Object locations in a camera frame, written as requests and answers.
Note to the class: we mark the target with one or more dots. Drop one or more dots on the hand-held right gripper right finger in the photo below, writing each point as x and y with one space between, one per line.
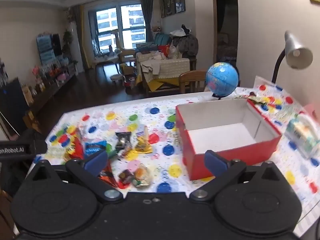
215 161

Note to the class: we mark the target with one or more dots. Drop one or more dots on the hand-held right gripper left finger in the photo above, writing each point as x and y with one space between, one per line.
96 161

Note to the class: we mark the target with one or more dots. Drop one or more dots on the red cardboard box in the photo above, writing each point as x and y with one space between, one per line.
225 152

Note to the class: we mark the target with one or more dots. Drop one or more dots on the red orange snack packet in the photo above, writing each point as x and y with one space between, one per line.
75 146

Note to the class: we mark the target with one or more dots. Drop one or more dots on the yellow snack packet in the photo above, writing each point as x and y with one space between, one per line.
143 142

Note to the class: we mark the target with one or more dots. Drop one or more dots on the blue snack packet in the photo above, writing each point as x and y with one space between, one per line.
95 147

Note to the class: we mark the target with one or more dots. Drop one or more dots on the black snack packet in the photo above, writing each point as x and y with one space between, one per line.
123 142

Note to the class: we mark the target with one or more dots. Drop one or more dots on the clear candy packet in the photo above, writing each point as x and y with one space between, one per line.
138 177

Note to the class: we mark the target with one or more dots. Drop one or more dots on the balloon print tablecloth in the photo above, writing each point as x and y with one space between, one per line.
160 120

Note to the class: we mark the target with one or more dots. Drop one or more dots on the dark wooden media cabinet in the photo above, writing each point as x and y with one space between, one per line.
50 90

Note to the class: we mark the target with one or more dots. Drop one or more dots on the colourful striped snack packet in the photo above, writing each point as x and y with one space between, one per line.
260 99

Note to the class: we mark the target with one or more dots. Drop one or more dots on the blue globe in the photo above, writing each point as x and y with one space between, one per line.
222 78

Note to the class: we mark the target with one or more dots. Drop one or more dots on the wooden chair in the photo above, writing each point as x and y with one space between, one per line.
192 81

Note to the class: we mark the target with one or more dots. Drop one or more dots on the round white stool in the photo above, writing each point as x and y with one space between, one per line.
117 78

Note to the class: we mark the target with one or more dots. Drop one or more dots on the pastel tissue pack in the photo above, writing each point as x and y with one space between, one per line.
301 136

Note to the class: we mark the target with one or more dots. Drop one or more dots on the low coffee table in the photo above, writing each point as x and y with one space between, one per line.
106 61

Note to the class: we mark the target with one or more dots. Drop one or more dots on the table with cream cloth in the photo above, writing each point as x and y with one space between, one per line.
170 67

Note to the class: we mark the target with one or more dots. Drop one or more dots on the television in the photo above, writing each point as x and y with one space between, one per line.
48 48

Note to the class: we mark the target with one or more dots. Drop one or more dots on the yellow wooden armchair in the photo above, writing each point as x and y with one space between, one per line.
126 55

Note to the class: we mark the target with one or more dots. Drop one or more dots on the pile of clothes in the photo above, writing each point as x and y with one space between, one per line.
186 41

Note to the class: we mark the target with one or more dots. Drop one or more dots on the yellow curtain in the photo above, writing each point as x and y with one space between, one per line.
83 37

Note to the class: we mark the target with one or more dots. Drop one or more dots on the tall green plant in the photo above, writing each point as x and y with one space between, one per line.
68 37

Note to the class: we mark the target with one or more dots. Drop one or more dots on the teal sofa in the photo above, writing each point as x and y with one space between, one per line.
162 40

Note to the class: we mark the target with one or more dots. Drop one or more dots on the window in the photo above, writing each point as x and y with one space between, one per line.
120 27

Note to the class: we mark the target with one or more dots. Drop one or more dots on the grey desk lamp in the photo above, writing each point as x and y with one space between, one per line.
297 52

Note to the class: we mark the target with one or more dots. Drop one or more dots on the grey curtain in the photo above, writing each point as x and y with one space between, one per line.
147 15

